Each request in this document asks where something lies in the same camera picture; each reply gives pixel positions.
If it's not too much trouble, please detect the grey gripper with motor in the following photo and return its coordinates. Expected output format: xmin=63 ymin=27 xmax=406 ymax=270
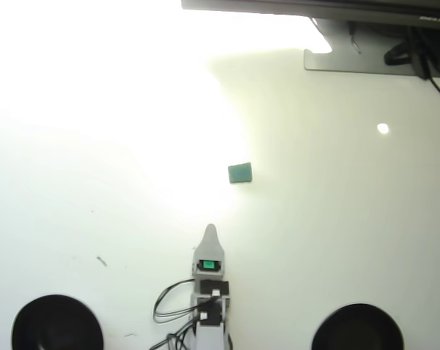
xmin=191 ymin=223 xmax=227 ymax=281

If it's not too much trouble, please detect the blue cube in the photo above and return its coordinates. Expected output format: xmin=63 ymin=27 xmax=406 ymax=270
xmin=227 ymin=160 xmax=254 ymax=185

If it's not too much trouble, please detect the black round bowl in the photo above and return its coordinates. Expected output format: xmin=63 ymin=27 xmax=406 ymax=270
xmin=310 ymin=303 xmax=405 ymax=350
xmin=11 ymin=294 xmax=105 ymax=350

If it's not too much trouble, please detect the dark computer monitor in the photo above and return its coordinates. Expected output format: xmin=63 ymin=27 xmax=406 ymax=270
xmin=181 ymin=0 xmax=440 ymax=27

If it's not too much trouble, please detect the black wrist loop cable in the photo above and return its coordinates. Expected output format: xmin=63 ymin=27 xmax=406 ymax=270
xmin=152 ymin=278 xmax=198 ymax=325

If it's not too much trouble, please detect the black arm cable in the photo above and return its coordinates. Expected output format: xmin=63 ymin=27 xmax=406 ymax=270
xmin=149 ymin=320 xmax=199 ymax=350

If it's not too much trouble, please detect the thin grey cable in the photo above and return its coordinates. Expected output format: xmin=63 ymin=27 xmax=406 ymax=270
xmin=347 ymin=21 xmax=362 ymax=55

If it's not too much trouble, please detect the black looped cable bundle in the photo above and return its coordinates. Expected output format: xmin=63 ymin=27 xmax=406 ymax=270
xmin=383 ymin=39 xmax=413 ymax=66

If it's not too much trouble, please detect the black monitor cable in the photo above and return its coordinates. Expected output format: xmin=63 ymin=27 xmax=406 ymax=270
xmin=409 ymin=26 xmax=440 ymax=105

